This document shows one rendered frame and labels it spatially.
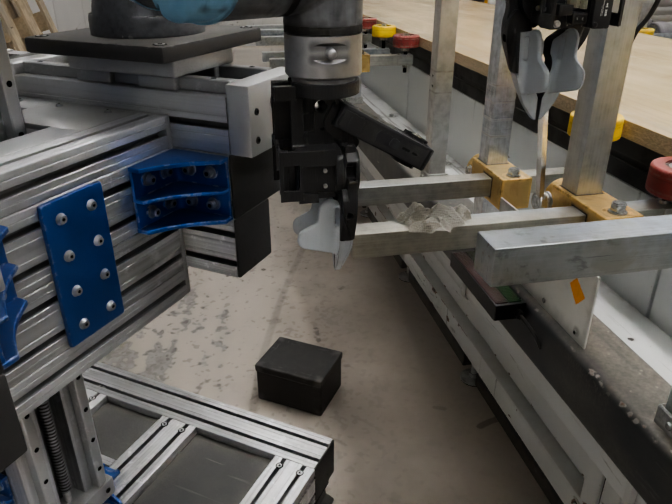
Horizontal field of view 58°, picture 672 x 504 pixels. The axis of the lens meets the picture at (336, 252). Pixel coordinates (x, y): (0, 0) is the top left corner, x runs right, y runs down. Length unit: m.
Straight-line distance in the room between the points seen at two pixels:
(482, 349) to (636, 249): 1.26
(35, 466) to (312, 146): 0.61
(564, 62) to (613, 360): 0.35
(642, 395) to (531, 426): 0.77
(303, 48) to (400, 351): 1.48
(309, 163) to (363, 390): 1.26
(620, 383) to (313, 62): 0.49
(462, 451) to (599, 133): 1.05
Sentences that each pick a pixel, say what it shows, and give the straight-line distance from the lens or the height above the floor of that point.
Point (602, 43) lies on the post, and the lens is 0.77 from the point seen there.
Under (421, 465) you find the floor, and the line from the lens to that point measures 1.61.
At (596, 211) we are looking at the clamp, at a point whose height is 0.87.
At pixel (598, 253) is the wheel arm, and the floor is 0.95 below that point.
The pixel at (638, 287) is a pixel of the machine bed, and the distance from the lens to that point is 1.09.
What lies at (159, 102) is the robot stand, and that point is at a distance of 0.85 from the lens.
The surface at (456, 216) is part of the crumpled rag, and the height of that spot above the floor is 0.87.
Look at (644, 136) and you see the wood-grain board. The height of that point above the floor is 0.89.
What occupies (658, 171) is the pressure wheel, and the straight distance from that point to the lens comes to 0.83.
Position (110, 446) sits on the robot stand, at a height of 0.21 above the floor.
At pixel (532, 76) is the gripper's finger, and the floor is 1.03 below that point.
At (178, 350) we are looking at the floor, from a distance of 2.02.
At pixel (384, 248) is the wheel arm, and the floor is 0.84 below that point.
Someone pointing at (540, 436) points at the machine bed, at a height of 0.17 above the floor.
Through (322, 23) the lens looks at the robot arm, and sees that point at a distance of 0.58.
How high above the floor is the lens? 1.14
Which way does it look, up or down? 27 degrees down
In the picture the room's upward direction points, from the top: straight up
